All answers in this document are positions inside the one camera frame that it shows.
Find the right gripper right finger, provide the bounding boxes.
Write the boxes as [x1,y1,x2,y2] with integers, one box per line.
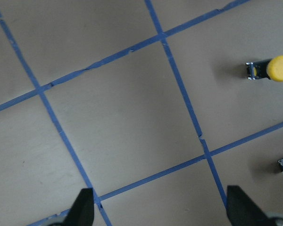
[226,186,274,226]

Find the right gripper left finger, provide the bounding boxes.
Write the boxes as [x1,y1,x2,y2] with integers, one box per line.
[63,188,94,226]

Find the yellow push button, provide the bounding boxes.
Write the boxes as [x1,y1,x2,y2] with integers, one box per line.
[245,55,283,82]

